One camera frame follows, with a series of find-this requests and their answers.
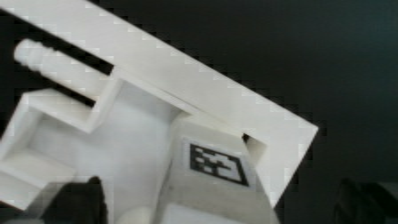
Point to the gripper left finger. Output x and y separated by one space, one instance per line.
78 206

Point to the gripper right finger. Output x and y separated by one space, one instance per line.
366 203

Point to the white chair leg block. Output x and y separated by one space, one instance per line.
212 193

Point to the white chair seat part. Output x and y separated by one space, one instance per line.
71 141

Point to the white right side rail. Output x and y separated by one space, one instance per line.
192 86

